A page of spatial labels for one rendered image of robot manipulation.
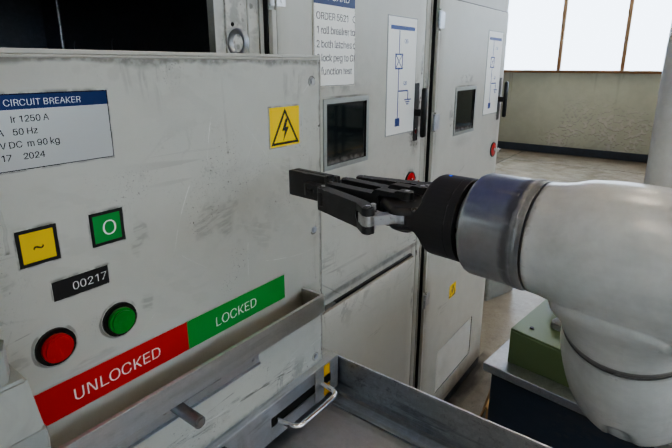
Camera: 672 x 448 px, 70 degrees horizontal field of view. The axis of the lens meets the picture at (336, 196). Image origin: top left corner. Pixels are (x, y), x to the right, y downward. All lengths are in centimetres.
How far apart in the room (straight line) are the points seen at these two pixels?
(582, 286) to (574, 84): 812
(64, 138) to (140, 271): 15
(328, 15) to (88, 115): 69
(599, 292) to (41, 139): 43
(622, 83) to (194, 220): 800
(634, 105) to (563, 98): 97
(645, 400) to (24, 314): 50
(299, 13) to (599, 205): 76
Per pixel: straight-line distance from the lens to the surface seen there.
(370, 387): 83
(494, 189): 40
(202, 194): 55
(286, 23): 98
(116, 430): 54
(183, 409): 60
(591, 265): 36
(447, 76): 160
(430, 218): 42
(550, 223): 37
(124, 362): 56
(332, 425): 82
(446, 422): 79
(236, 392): 69
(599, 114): 841
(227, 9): 91
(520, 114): 867
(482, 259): 40
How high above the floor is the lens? 138
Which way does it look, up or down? 15 degrees down
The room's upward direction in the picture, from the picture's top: straight up
